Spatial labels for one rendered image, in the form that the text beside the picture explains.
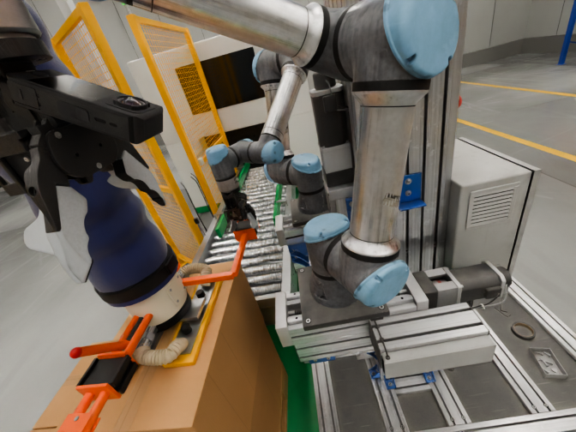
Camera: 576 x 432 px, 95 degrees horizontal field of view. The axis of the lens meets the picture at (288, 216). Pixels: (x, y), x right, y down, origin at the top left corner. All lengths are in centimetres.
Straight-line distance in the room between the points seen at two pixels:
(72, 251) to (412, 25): 44
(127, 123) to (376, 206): 38
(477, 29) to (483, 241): 1093
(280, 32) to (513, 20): 1198
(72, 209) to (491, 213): 92
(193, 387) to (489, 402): 123
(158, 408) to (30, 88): 77
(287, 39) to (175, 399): 86
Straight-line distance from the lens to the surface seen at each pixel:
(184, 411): 86
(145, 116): 27
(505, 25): 1224
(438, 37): 46
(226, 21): 47
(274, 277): 163
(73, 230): 31
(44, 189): 30
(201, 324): 97
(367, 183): 48
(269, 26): 49
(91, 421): 82
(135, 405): 96
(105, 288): 86
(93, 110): 28
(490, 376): 167
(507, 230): 102
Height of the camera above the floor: 162
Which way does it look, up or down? 30 degrees down
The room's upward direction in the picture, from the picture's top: 15 degrees counter-clockwise
